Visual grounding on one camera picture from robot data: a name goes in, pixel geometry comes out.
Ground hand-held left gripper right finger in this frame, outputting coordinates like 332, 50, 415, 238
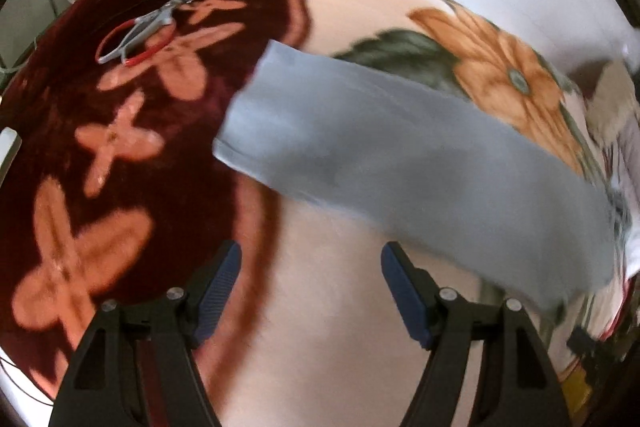
380, 242, 574, 427

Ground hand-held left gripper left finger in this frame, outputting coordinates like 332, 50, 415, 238
47, 241, 244, 427

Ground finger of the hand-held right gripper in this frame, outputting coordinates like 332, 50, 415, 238
566, 326, 608, 365

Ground grey pants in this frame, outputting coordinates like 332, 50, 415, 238
212, 39, 617, 313

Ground yellow fuzzy mat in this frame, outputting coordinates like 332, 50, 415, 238
559, 369, 598, 415

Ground floral fleece blanket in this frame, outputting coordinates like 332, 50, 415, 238
0, 0, 626, 427

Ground grey quilt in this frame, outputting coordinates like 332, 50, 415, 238
597, 117, 640, 280

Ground beige pillow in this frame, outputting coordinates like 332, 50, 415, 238
584, 59, 638, 145

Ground white flat device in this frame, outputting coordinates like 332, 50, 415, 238
0, 128, 23, 180

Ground grey scissors with red handles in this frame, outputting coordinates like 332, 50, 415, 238
96, 0, 197, 68

